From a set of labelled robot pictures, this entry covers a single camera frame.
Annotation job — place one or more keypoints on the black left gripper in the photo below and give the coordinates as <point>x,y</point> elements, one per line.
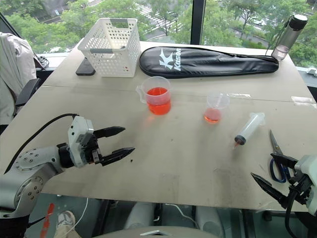
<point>89,148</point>

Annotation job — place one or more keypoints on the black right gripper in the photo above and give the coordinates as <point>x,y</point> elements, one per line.
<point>301,186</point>

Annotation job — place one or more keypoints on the clear plastic syringe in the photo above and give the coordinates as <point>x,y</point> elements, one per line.
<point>247,129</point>

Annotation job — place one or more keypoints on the large beaker with red liquid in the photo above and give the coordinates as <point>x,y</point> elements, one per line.
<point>158,104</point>

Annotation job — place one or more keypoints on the small clear plastic cup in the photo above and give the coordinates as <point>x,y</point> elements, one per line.
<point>212,116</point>

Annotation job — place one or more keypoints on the black table leg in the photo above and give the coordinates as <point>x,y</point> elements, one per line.
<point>105,215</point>

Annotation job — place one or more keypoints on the white perforated plastic basket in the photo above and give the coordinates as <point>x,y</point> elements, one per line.
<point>109,64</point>

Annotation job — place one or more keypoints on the clear tape strip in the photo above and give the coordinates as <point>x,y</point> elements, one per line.
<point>239,95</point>
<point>303,100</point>

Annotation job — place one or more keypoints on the black smartphone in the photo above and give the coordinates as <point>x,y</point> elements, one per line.
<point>84,69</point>

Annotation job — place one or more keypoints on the white sneaker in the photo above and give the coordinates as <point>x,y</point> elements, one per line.
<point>65,219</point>

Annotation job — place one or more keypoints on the black chair armrest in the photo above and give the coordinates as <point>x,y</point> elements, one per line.
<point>27,91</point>

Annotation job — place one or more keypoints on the black racket cover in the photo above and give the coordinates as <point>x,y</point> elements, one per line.
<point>210,62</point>

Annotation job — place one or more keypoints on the clear bottle with black cap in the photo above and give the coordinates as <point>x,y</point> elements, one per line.
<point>289,34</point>

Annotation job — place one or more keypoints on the dark window pillar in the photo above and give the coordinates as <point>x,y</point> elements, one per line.
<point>198,22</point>

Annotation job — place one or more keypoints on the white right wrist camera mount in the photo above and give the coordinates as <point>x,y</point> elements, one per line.
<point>309,164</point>

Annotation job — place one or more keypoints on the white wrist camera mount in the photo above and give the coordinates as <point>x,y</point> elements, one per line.
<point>309,164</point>
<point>79,126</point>

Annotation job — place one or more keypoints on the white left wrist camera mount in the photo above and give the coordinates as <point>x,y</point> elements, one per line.
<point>79,126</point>

